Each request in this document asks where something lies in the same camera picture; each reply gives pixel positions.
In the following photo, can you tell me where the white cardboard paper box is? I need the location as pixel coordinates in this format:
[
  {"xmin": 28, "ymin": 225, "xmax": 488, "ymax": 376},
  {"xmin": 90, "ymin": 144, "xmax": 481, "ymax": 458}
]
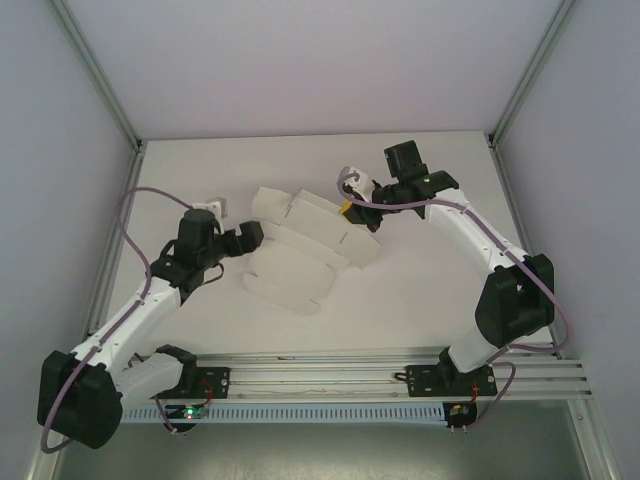
[{"xmin": 242, "ymin": 185, "xmax": 382, "ymax": 316}]

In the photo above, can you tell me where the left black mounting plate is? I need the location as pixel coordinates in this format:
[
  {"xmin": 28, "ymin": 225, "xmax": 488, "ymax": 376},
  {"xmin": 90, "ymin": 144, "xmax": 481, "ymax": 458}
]
[{"xmin": 192, "ymin": 366, "xmax": 232, "ymax": 402}]

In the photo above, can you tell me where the black mounting plate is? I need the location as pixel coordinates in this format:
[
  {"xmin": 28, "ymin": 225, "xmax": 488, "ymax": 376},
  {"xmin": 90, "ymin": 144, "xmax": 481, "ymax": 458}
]
[
  {"xmin": 404, "ymin": 363, "xmax": 500, "ymax": 400},
  {"xmin": 192, "ymin": 366, "xmax": 232, "ymax": 402}
]

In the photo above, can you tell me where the left circuit board green light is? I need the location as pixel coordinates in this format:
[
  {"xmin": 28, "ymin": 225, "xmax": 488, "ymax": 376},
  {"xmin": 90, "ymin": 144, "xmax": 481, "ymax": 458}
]
[{"xmin": 166, "ymin": 403, "xmax": 210, "ymax": 422}]

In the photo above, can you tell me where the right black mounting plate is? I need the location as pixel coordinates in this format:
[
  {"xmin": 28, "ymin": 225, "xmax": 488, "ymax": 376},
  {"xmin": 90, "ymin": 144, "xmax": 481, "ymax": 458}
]
[{"xmin": 404, "ymin": 363, "xmax": 500, "ymax": 400}]

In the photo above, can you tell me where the grey steel lower panel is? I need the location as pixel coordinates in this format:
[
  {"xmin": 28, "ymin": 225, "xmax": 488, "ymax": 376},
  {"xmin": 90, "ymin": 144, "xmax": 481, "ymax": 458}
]
[{"xmin": 49, "ymin": 399, "xmax": 604, "ymax": 480}]

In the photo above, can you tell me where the thin black cable loop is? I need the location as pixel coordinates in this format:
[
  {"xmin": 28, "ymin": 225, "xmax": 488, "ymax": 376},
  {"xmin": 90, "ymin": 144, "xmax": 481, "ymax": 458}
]
[{"xmin": 191, "ymin": 261, "xmax": 227, "ymax": 295}]

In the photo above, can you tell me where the left aluminium table edge rail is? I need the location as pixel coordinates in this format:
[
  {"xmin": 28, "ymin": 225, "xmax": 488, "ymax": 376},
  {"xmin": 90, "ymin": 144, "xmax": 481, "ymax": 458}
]
[{"xmin": 22, "ymin": 148, "xmax": 147, "ymax": 480}]

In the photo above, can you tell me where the aluminium table edge rail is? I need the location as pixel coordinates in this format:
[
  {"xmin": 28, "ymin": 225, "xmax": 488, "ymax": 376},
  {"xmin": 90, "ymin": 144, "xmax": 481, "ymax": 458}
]
[
  {"xmin": 490, "ymin": 143, "xmax": 619, "ymax": 480},
  {"xmin": 22, "ymin": 148, "xmax": 147, "ymax": 480}
]

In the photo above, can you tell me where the right aluminium table edge rail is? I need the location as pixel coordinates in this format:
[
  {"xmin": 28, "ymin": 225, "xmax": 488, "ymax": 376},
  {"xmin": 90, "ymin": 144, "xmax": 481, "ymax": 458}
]
[{"xmin": 490, "ymin": 143, "xmax": 619, "ymax": 480}]

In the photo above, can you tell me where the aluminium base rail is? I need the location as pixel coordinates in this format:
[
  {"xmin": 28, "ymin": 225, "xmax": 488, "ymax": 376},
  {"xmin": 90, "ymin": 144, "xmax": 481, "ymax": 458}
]
[{"xmin": 192, "ymin": 348, "xmax": 597, "ymax": 402}]

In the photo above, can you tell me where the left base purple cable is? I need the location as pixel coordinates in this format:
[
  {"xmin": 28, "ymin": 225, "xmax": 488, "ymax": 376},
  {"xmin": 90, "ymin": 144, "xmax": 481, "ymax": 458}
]
[{"xmin": 153, "ymin": 396, "xmax": 182, "ymax": 440}]

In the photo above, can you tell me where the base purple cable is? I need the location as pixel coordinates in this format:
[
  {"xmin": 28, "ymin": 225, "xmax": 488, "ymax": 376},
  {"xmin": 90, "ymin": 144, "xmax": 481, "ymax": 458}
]
[
  {"xmin": 153, "ymin": 396, "xmax": 182, "ymax": 440},
  {"xmin": 468, "ymin": 360, "xmax": 519, "ymax": 434}
]

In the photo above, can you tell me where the right aluminium frame post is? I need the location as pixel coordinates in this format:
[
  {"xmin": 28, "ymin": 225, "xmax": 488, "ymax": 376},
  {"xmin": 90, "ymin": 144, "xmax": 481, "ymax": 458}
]
[{"xmin": 488, "ymin": 0, "xmax": 592, "ymax": 149}]

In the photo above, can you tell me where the aluminium frame post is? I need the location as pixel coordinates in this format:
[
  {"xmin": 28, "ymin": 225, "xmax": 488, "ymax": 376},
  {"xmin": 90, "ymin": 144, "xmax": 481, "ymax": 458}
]
[
  {"xmin": 488, "ymin": 0, "xmax": 592, "ymax": 149},
  {"xmin": 48, "ymin": 0, "xmax": 146, "ymax": 153}
]

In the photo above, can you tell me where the left aluminium frame post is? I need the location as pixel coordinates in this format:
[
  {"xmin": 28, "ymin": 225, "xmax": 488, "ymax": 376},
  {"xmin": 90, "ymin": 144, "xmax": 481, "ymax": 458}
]
[{"xmin": 48, "ymin": 0, "xmax": 146, "ymax": 153}]

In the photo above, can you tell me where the slotted grey cable duct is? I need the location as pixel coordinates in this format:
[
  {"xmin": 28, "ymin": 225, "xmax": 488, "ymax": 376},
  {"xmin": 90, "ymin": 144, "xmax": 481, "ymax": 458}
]
[{"xmin": 121, "ymin": 402, "xmax": 447, "ymax": 426}]

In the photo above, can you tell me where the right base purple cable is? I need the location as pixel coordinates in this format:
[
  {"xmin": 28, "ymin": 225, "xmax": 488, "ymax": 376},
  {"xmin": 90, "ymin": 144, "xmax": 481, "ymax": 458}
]
[{"xmin": 468, "ymin": 360, "xmax": 519, "ymax": 434}]

